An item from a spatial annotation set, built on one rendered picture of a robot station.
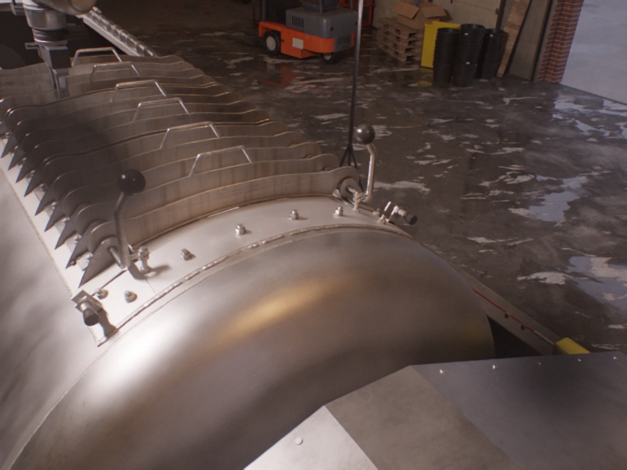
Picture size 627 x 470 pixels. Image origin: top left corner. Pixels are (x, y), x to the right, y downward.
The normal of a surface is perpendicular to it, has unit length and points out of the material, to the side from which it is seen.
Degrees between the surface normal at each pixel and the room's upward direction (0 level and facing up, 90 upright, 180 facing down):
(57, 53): 90
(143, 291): 24
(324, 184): 90
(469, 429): 0
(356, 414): 0
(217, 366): 62
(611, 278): 0
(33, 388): 47
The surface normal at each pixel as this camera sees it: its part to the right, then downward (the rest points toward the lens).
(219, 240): -0.08, -0.82
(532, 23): -0.83, 0.25
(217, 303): 0.00, -0.56
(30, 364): -0.59, -0.40
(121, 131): 0.55, 0.44
